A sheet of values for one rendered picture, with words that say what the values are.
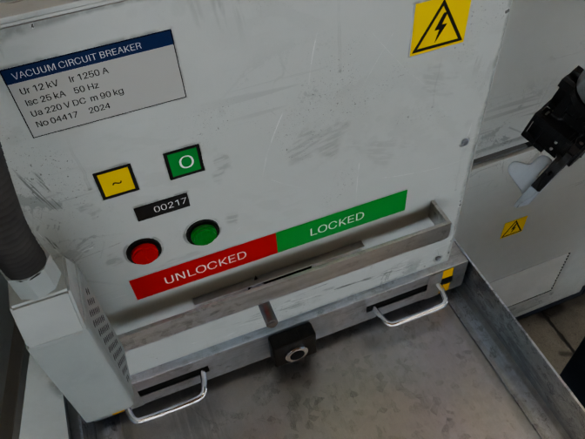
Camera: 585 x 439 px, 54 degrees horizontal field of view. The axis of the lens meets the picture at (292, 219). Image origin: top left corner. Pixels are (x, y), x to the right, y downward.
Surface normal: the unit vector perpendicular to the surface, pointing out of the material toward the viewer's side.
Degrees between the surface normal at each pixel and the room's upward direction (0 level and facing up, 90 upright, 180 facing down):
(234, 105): 90
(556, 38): 90
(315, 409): 0
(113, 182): 90
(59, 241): 90
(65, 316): 61
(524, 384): 0
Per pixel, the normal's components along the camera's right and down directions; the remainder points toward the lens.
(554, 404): -0.93, 0.30
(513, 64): 0.36, 0.69
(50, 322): 0.29, 0.28
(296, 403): -0.05, -0.66
